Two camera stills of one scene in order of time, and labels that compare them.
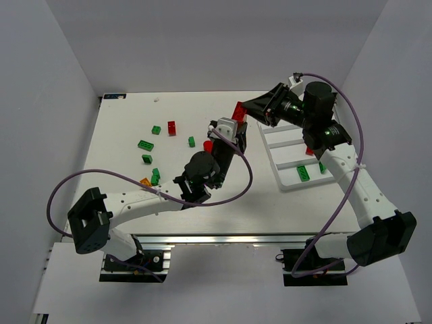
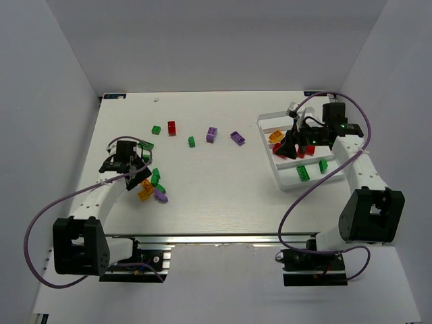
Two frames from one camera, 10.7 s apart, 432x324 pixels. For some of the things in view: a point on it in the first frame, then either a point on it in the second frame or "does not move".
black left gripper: x=241 y=136 → x=136 y=169
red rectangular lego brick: x=171 y=128 does not move
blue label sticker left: x=113 y=96 does not move
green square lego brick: x=322 y=168 does not move
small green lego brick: x=192 y=143 does not move
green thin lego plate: x=304 y=175 does not move
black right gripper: x=273 y=105 → x=296 y=139
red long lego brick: x=239 y=113 → x=310 y=150
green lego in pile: x=156 y=177 does not move
